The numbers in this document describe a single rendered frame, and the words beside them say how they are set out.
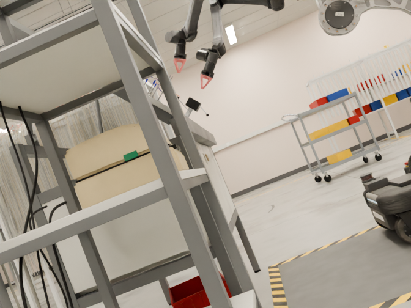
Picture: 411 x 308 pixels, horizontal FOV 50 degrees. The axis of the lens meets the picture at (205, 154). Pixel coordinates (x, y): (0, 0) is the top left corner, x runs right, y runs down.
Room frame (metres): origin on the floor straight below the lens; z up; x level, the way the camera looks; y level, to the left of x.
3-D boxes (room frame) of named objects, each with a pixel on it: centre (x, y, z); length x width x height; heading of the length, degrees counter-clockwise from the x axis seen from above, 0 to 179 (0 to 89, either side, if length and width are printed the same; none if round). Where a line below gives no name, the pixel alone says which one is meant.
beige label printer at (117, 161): (1.32, 0.22, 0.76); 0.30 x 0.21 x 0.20; 88
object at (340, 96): (6.15, -1.67, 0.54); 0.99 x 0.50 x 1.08; 94
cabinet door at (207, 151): (2.40, -0.01, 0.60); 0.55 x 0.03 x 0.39; 175
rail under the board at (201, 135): (2.12, -0.01, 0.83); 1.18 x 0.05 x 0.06; 175
